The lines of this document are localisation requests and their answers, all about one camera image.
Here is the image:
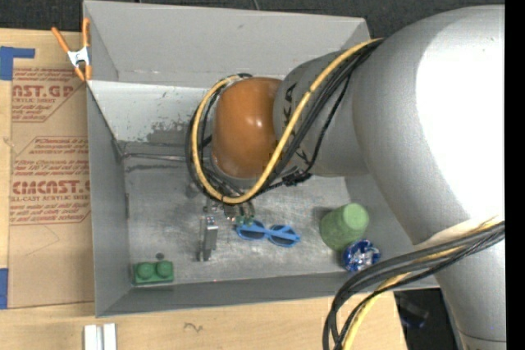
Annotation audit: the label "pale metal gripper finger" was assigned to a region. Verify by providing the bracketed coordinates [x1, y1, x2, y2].
[203, 215, 219, 261]
[196, 216, 207, 262]

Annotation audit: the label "grey metal bin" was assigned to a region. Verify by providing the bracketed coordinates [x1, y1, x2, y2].
[81, 0, 442, 319]

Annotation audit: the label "green toy building block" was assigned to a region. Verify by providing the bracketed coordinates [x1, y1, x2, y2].
[131, 260, 176, 286]

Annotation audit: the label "blue sunglasses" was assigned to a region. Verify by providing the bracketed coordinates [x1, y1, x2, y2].
[235, 218, 302, 249]

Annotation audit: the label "green cup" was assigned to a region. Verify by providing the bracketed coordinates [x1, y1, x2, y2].
[318, 202, 371, 252]

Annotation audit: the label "blue and white ball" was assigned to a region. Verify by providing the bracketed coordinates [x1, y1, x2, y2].
[341, 239, 382, 274]

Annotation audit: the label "brown cardboard board red print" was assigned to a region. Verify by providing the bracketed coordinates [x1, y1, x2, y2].
[0, 27, 97, 311]

